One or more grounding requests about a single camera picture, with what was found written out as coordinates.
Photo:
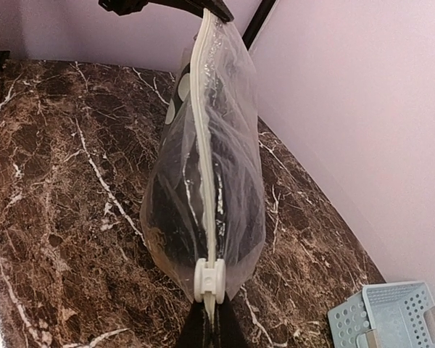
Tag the clear zip top bag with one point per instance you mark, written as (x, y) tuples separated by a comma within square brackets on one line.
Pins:
[(205, 195)]

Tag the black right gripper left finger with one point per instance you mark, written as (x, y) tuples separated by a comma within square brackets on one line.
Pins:
[(196, 331)]

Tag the white bag zip slider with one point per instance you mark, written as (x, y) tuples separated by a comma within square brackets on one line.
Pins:
[(209, 280)]

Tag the light blue perforated basket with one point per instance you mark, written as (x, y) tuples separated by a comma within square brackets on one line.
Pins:
[(385, 315)]

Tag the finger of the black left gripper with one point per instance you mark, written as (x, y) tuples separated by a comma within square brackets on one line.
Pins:
[(126, 7), (218, 8)]

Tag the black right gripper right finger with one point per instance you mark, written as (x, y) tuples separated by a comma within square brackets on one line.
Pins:
[(227, 332)]

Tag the black corner frame post right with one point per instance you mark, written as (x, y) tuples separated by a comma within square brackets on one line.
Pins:
[(257, 21)]

